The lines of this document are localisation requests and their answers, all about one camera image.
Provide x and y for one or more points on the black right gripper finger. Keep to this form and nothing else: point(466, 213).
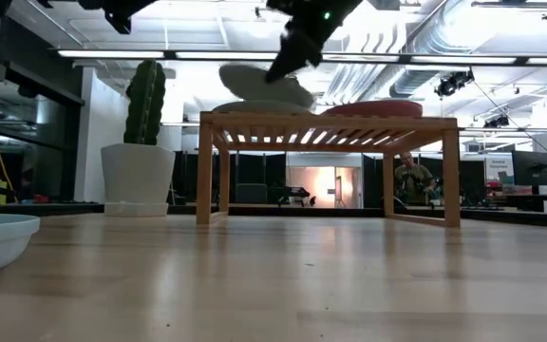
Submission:
point(287, 64)

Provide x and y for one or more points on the pale green plate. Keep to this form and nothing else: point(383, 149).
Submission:
point(250, 81)

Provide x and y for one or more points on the pink plate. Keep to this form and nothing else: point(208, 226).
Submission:
point(373, 110)

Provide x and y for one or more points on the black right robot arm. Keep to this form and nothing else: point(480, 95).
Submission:
point(345, 7)

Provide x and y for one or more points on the slatted wooden shelf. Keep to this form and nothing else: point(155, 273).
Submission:
point(330, 122)

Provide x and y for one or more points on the green cactus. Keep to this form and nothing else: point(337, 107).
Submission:
point(145, 104)

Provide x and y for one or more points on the black partition screen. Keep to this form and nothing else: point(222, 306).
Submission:
point(254, 168)

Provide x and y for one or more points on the black background robot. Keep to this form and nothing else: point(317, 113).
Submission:
point(295, 193)

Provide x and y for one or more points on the black ceiling spotlight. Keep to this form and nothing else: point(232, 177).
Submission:
point(497, 121)
point(451, 84)

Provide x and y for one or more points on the white plant pot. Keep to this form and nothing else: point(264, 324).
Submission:
point(138, 173)

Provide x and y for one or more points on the person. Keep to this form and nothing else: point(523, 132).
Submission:
point(413, 183)

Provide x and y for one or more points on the yellow-green object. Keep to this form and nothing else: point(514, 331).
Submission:
point(0, 186)

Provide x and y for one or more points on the black computer monitor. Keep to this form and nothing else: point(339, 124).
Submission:
point(530, 168)

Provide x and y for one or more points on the white wall sign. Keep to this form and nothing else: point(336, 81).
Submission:
point(499, 167)

